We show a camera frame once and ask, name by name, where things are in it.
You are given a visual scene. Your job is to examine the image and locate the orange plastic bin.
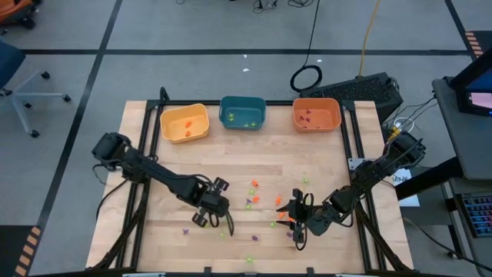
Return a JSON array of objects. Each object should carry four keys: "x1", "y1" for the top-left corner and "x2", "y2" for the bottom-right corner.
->
[{"x1": 292, "y1": 97, "x2": 343, "y2": 133}]

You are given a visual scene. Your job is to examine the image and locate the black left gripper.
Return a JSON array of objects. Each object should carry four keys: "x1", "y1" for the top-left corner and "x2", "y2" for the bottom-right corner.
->
[{"x1": 191, "y1": 176, "x2": 231, "y2": 229}]

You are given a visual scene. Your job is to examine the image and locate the teal plastic bin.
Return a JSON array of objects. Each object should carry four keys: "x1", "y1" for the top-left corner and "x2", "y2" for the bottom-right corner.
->
[{"x1": 218, "y1": 95, "x2": 268, "y2": 131}]

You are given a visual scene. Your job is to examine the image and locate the blue office chair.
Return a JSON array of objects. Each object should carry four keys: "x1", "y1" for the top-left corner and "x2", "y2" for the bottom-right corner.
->
[{"x1": 0, "y1": 38, "x2": 73, "y2": 139}]

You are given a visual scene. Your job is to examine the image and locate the black desk support bar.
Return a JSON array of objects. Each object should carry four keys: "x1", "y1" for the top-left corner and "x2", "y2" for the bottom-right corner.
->
[{"x1": 395, "y1": 156, "x2": 464, "y2": 201}]

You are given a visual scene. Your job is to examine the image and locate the black floor cable bundle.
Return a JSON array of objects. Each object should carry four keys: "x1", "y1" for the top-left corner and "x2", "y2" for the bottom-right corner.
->
[{"x1": 251, "y1": 0, "x2": 318, "y2": 9}]

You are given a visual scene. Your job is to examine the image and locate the hazard striped floor mat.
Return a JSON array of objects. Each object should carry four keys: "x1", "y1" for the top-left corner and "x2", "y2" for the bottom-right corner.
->
[
  {"x1": 13, "y1": 225, "x2": 42, "y2": 277},
  {"x1": 463, "y1": 29, "x2": 486, "y2": 58}
]

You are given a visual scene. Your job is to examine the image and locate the yellow power cable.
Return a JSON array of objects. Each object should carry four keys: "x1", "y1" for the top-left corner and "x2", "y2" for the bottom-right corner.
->
[{"x1": 357, "y1": 0, "x2": 383, "y2": 77}]

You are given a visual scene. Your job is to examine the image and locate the grey side desk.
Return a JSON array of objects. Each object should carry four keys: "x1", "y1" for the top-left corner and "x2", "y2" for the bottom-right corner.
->
[{"x1": 431, "y1": 75, "x2": 492, "y2": 182}]

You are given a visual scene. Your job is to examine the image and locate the grey keyboard desk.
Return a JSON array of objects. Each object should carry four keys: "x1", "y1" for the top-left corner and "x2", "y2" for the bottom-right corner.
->
[{"x1": 440, "y1": 177, "x2": 492, "y2": 277}]

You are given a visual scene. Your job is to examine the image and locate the orange office chair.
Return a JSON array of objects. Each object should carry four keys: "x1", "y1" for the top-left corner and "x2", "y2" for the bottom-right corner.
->
[{"x1": 0, "y1": 0, "x2": 42, "y2": 30}]

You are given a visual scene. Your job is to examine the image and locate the white paper label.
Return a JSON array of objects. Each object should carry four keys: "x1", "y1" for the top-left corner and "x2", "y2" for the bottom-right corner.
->
[{"x1": 391, "y1": 167, "x2": 422, "y2": 209}]

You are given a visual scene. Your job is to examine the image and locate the backlit keyboard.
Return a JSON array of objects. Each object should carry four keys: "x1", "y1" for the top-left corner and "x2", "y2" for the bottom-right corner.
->
[{"x1": 459, "y1": 191, "x2": 492, "y2": 239}]

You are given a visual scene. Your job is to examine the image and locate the yellow plastic bin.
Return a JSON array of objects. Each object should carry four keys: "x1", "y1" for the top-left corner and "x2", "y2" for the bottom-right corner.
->
[{"x1": 159, "y1": 102, "x2": 211, "y2": 144}]

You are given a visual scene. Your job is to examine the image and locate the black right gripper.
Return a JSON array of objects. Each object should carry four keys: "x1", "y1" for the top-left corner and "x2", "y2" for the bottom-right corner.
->
[{"x1": 274, "y1": 187, "x2": 343, "y2": 252}]

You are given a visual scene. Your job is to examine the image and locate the black monitor screen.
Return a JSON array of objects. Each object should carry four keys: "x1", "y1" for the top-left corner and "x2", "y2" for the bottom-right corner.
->
[{"x1": 448, "y1": 48, "x2": 492, "y2": 118}]

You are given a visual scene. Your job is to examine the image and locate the white power strip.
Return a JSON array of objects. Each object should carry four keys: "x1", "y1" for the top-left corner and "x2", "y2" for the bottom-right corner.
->
[{"x1": 390, "y1": 116, "x2": 416, "y2": 135}]

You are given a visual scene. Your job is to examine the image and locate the black coiled floor cable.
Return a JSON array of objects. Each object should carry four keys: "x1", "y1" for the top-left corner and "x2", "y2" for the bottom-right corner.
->
[{"x1": 288, "y1": 0, "x2": 324, "y2": 93}]

